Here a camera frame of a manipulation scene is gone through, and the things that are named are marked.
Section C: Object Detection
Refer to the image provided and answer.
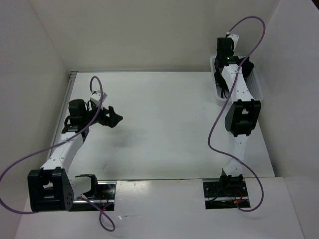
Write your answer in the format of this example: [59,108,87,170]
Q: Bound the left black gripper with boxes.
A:
[83,102,123,128]

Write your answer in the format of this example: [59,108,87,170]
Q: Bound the black shorts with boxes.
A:
[214,58,255,99]

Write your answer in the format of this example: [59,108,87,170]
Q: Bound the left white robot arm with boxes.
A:
[27,99,123,212]

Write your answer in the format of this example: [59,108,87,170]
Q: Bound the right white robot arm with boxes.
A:
[214,33,261,161]

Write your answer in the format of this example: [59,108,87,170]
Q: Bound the white plastic basket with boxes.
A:
[210,55,264,106]

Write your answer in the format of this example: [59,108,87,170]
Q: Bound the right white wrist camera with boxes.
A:
[226,32,239,51]

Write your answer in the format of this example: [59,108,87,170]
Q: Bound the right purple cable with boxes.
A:
[208,16,266,212]

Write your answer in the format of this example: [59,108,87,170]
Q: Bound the purple cable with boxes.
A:
[208,16,266,212]
[0,76,116,232]

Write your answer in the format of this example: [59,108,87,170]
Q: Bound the aluminium table edge rail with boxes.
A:
[51,71,78,146]

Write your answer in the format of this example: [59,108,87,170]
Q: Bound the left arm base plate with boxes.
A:
[70,181,116,212]

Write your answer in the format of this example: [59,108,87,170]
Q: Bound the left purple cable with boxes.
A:
[0,76,116,232]

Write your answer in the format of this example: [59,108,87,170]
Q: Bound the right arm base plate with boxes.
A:
[202,179,250,210]

